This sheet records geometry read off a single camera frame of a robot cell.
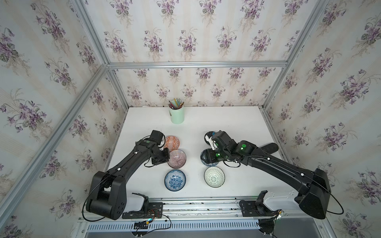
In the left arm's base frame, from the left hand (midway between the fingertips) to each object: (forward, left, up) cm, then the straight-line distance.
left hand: (171, 160), depth 84 cm
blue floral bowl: (-9, -3, -5) cm, 11 cm away
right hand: (-2, -19, +10) cm, 22 cm away
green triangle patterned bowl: (-8, -25, -5) cm, 27 cm away
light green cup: (+33, -2, +2) cm, 34 cm away
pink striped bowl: (+3, -4, -3) cm, 5 cm away
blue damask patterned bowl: (-5, -17, +12) cm, 21 cm away
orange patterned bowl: (+15, +1, -5) cm, 16 cm away
